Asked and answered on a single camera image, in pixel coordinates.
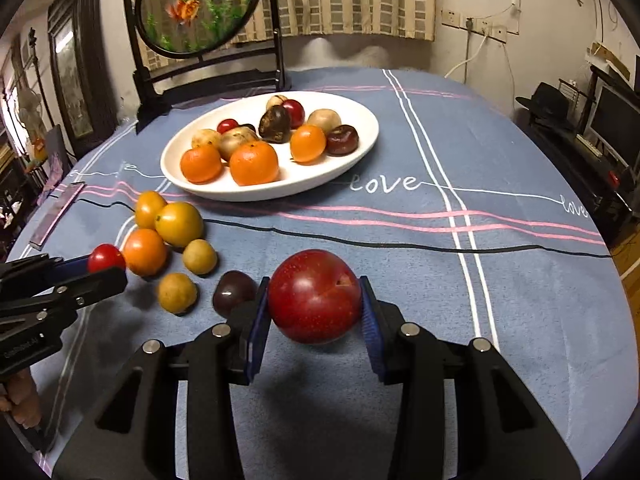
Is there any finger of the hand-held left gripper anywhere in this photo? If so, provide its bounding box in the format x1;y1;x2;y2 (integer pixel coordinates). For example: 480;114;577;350
0;254;101;293
0;266;129;333

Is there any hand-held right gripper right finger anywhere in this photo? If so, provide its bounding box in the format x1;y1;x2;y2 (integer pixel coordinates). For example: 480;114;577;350
359;276;583;480

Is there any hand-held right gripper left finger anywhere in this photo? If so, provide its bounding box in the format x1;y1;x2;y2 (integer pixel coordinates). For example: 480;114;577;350
52;276;273;480

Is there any large red plum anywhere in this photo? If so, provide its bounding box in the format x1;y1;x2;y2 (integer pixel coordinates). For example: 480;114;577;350
267;249;363;345

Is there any white oval plate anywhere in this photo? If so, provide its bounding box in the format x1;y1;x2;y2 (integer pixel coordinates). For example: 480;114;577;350
160;91;380;203

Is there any large mandarin orange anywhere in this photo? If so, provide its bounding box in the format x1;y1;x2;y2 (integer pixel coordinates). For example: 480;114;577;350
229;141;280;187

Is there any dark brown mangosteen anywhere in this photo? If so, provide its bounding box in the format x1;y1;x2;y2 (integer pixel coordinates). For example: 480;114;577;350
258;105;292;143
326;124;359;157

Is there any orange persimmon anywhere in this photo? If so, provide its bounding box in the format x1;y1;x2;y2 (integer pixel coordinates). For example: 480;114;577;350
289;124;327;164
122;228;168;277

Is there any person's left hand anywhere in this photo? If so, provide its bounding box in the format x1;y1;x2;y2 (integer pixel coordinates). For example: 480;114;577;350
0;369;43;429

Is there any dark purple plum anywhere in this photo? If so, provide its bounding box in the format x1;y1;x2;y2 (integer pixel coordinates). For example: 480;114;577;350
212;270;259;318

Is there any blue striped tablecloth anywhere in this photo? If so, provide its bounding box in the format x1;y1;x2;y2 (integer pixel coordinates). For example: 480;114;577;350
7;66;626;480

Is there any tan longan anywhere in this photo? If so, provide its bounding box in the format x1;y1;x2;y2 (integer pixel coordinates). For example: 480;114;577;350
157;272;199;314
182;238;218;276

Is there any small yellow persimmon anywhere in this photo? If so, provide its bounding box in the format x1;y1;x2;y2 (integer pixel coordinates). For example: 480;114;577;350
134;191;168;231

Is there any large yellow persimmon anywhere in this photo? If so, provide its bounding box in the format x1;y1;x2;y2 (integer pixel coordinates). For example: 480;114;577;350
154;201;205;248

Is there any small mandarin orange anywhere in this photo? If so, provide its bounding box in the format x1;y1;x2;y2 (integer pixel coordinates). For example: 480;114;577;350
180;145;224;185

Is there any dark framed picture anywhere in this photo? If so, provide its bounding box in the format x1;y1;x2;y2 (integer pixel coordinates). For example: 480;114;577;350
47;0;121;158

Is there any small red plum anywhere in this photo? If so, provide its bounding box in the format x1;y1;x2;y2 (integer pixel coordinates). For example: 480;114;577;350
281;99;306;129

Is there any round goldfish screen black stand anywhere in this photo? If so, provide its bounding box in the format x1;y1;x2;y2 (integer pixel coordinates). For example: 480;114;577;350
121;0;293;133

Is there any black hat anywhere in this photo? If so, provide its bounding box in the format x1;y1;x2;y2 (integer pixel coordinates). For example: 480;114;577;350
515;82;576;128

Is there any computer monitor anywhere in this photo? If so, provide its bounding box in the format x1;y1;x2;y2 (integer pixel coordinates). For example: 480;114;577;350
585;85;640;166

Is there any beige checked curtain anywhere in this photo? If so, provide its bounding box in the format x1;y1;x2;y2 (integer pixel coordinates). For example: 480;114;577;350
127;0;437;71

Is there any cardboard piece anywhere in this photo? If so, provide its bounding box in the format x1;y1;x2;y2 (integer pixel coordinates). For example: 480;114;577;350
587;42;631;81

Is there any white wall socket strip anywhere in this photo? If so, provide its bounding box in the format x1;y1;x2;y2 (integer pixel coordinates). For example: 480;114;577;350
465;16;507;45

